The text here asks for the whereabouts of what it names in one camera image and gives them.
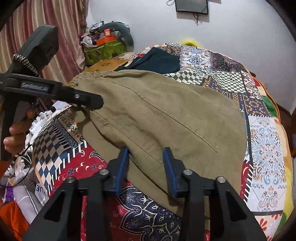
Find striped pink curtain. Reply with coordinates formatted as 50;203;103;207
0;0;89;79

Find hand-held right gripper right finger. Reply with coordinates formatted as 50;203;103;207
162;147;269;241

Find person's left hand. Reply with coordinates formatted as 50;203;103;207
3;120;31;154

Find orange cloth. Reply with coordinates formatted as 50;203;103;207
0;199;29;239

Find orange box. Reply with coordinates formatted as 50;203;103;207
96;29;118;46

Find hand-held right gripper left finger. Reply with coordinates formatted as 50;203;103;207
22;146;129;241

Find patchwork printed blanket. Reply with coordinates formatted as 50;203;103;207
31;43;295;241

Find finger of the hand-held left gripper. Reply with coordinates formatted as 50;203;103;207
55;85;104;110

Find wall-mounted black screen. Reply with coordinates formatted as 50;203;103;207
175;0;209;15

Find khaki pants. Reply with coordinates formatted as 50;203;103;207
69;70;247;217

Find wooden stool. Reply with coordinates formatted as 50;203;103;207
85;58;130;73

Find grey plush toy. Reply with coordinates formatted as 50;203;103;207
98;21;134;45

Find green patterned bag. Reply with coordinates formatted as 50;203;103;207
83;39;127;65

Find dark blue garment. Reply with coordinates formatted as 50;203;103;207
116;48;181;75

